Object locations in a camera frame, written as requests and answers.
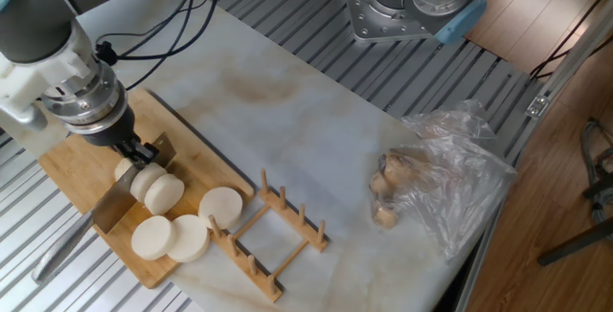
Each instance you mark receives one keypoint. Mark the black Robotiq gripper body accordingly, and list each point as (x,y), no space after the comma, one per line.
(112,132)

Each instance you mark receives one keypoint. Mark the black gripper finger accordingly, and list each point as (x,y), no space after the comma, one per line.
(128,148)
(146,154)

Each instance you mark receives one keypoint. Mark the steel cleaver knife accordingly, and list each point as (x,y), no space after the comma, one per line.
(112,207)

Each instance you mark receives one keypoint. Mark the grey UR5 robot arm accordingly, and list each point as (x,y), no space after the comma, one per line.
(29,29)

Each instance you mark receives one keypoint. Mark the round white radish slice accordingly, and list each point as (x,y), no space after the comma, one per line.
(165,194)
(191,240)
(143,180)
(220,207)
(153,238)

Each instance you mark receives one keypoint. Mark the wooden cutting board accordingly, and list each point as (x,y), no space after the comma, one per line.
(72,168)

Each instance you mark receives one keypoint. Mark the wooden peg rack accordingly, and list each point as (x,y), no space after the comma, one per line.
(294,216)

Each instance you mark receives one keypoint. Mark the white marble slab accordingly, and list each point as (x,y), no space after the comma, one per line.
(311,125)

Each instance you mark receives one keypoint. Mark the clear plastic bag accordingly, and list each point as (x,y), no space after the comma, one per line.
(455,192)

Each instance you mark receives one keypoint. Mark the black stand leg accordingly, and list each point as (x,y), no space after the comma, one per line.
(574,244)

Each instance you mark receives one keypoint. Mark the white plastic wrist mount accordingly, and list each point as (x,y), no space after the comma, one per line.
(29,82)

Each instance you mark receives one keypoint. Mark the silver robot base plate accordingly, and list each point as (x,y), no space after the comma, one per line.
(364,15)

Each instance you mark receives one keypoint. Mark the silver corner bracket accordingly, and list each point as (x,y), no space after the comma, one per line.
(537,106)

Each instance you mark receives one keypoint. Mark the aluminium frame rail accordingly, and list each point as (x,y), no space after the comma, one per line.
(574,53)

